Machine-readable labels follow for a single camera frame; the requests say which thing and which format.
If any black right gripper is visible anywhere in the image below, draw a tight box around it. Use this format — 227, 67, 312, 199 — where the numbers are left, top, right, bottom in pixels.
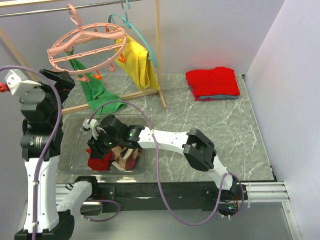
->
88, 127, 123, 160

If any pink round clip hanger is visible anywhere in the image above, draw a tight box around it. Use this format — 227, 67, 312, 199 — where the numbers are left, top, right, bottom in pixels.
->
47, 3, 128, 82

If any beige purple striped sock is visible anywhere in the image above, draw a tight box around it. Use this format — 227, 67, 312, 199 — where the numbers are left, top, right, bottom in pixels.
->
111, 146, 138, 169

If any brown striped sock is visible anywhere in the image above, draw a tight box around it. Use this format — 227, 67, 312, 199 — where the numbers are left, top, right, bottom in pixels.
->
135, 149, 143, 162

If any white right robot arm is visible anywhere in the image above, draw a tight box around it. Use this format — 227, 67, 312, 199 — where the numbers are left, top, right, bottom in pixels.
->
82, 115, 237, 202

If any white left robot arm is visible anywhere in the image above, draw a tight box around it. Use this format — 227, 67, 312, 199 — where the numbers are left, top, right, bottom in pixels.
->
5, 69, 100, 240

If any teal clothes hanger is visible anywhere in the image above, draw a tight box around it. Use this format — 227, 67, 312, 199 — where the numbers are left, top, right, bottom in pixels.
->
108, 0, 158, 68

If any green cloth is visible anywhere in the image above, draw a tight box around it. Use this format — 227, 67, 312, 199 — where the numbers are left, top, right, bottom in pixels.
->
68, 48, 128, 116

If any clear plastic bin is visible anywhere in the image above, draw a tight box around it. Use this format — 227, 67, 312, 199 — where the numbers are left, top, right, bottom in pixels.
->
57, 113, 149, 176

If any yellow cloth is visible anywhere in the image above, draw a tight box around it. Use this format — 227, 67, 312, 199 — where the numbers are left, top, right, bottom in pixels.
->
115, 34, 161, 91

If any black base beam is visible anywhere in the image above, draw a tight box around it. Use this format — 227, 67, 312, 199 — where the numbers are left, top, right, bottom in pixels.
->
79, 181, 248, 217

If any grey folded shirt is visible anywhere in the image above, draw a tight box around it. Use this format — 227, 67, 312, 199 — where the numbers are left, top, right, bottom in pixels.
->
188, 85, 240, 101

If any red folded shirt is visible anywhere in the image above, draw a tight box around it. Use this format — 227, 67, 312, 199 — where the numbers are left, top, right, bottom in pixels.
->
185, 66, 240, 90

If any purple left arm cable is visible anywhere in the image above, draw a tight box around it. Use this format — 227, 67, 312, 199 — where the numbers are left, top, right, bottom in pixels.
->
0, 64, 121, 240

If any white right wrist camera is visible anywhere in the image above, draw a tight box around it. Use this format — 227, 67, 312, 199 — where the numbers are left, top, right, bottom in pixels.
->
82, 118, 105, 140

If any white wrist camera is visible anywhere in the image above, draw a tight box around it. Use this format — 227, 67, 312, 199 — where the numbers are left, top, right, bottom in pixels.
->
0, 69, 41, 97
82, 118, 105, 140

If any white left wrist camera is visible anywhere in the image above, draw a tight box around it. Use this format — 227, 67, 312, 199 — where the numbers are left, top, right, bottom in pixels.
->
0, 69, 41, 97

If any wooden clothes rack frame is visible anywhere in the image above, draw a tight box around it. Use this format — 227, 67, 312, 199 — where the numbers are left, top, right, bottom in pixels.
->
0, 0, 167, 114

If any metal hanging rail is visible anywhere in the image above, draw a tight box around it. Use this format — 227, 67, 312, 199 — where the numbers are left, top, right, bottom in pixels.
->
0, 0, 148, 18

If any aluminium rail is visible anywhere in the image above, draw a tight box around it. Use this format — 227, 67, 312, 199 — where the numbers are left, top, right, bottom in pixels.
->
243, 182, 290, 203

